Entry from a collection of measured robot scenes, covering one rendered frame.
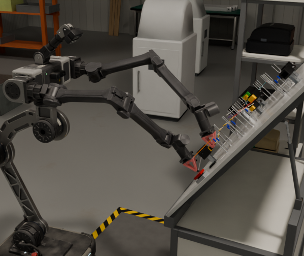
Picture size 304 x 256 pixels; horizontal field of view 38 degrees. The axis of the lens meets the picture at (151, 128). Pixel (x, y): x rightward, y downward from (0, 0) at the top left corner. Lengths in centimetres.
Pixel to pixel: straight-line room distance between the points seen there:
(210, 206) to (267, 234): 36
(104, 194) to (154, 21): 251
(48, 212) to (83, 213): 30
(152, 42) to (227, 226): 364
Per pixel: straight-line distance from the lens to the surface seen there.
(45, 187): 436
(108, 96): 203
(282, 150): 364
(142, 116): 216
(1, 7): 944
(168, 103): 576
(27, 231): 304
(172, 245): 236
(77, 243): 317
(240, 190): 270
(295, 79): 217
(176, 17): 566
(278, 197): 268
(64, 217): 388
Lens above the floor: 212
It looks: 22 degrees down
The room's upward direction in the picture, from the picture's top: 1 degrees clockwise
